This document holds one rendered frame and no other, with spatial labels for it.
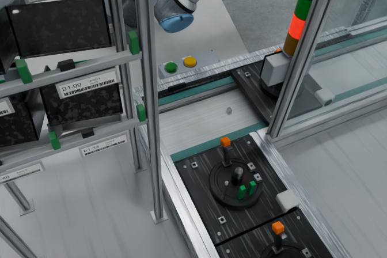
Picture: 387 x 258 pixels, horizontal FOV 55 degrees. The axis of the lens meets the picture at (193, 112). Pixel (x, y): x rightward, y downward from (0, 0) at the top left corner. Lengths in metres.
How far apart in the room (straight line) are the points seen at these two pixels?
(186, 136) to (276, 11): 2.26
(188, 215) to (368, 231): 0.51
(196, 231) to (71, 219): 0.36
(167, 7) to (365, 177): 0.85
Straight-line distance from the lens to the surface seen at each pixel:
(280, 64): 0.90
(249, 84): 1.21
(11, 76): 0.88
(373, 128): 1.39
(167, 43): 1.50
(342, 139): 1.31
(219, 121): 1.17
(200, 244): 0.93
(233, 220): 0.95
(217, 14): 1.66
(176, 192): 0.98
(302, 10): 0.83
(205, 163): 1.01
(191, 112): 1.18
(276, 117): 1.04
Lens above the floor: 1.84
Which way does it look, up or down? 51 degrees down
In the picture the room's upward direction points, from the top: 4 degrees clockwise
